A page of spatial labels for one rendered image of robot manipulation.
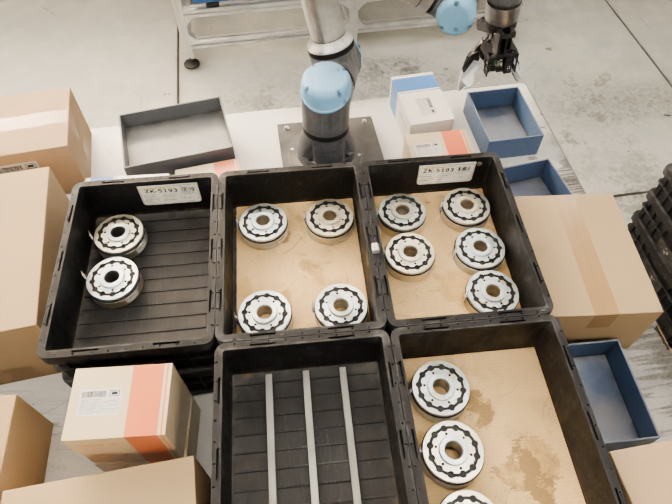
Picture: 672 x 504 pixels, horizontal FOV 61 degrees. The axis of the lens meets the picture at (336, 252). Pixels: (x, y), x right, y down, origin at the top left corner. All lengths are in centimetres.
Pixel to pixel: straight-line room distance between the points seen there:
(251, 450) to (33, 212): 67
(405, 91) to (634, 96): 175
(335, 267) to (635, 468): 63
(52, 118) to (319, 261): 78
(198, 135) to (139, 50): 175
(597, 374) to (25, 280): 115
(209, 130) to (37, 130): 41
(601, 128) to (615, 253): 169
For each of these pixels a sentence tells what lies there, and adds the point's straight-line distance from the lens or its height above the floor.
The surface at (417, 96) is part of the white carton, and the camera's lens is 161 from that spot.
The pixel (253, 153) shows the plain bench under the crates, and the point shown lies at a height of 70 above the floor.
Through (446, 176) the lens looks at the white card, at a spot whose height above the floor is 88.
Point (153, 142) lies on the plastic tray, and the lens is 159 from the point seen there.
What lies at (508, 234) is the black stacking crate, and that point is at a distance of 121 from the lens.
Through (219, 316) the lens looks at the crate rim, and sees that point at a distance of 102.
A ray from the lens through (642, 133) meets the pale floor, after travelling 299.
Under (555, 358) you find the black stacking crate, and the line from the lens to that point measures 107.
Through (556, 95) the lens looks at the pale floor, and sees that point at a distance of 304.
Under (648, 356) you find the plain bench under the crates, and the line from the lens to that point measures 139.
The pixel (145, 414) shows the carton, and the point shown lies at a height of 93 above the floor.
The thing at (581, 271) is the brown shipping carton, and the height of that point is 86.
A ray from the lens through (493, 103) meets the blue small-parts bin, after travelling 174.
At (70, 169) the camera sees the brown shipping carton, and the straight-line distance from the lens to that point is 155.
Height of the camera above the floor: 181
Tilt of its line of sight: 55 degrees down
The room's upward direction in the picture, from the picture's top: straight up
